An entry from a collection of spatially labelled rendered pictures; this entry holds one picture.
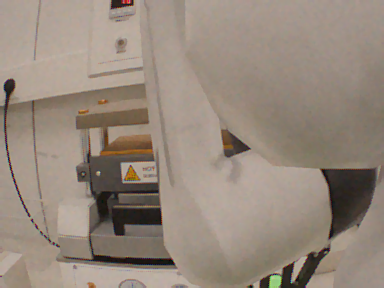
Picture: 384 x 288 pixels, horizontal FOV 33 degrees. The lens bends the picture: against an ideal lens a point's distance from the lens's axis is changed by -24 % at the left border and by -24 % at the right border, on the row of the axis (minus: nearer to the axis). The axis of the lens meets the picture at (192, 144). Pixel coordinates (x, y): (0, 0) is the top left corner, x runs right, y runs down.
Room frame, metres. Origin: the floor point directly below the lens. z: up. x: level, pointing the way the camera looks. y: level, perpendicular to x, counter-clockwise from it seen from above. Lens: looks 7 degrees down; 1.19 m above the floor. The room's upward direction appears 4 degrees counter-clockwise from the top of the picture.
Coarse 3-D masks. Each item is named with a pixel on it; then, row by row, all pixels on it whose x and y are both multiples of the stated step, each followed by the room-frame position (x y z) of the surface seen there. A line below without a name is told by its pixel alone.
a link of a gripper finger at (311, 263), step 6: (330, 246) 0.73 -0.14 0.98; (318, 252) 0.73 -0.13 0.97; (324, 252) 0.73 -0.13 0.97; (306, 258) 0.77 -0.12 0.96; (312, 258) 0.74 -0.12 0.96; (318, 258) 0.73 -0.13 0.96; (306, 264) 0.76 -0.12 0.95; (312, 264) 0.74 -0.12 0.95; (318, 264) 0.74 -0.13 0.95; (300, 270) 0.78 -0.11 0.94; (306, 270) 0.75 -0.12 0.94; (312, 270) 0.75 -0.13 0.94; (300, 276) 0.77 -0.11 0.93; (306, 276) 0.76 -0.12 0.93; (300, 282) 0.76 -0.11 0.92; (306, 282) 0.76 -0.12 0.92
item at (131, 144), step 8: (120, 136) 1.18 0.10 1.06; (128, 136) 1.17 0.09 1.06; (136, 136) 1.17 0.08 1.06; (144, 136) 1.16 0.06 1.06; (224, 136) 1.10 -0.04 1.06; (112, 144) 1.09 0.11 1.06; (120, 144) 1.09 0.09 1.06; (128, 144) 1.08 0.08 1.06; (136, 144) 1.07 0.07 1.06; (144, 144) 1.07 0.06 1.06; (152, 144) 1.06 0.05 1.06; (224, 144) 1.01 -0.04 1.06; (104, 152) 1.02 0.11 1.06; (112, 152) 1.02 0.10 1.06; (120, 152) 1.02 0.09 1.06; (128, 152) 1.02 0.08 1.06; (136, 152) 1.02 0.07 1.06; (144, 152) 1.02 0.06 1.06; (152, 152) 1.02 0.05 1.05
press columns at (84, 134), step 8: (104, 128) 1.18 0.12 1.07; (80, 136) 1.03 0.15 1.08; (88, 136) 1.03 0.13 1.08; (104, 136) 1.18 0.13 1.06; (80, 144) 1.03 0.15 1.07; (88, 144) 1.03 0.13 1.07; (104, 144) 1.18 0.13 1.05; (88, 152) 1.03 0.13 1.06; (88, 160) 1.03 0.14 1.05; (88, 184) 1.03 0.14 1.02; (88, 192) 1.03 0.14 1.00
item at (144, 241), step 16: (112, 224) 0.98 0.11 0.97; (128, 224) 0.98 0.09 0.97; (96, 240) 0.91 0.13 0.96; (112, 240) 0.91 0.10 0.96; (128, 240) 0.91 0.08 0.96; (144, 240) 0.91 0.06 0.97; (160, 240) 0.91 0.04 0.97; (112, 256) 0.93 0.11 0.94; (128, 256) 0.91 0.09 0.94; (144, 256) 0.91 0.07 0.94; (160, 256) 0.91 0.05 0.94
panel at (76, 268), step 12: (72, 264) 0.91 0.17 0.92; (84, 276) 0.90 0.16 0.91; (96, 276) 0.90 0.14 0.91; (108, 276) 0.90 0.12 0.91; (120, 276) 0.90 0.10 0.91; (132, 276) 0.90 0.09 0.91; (144, 276) 0.90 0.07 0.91; (156, 276) 0.90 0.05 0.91; (168, 276) 0.90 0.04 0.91; (180, 276) 0.90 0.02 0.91
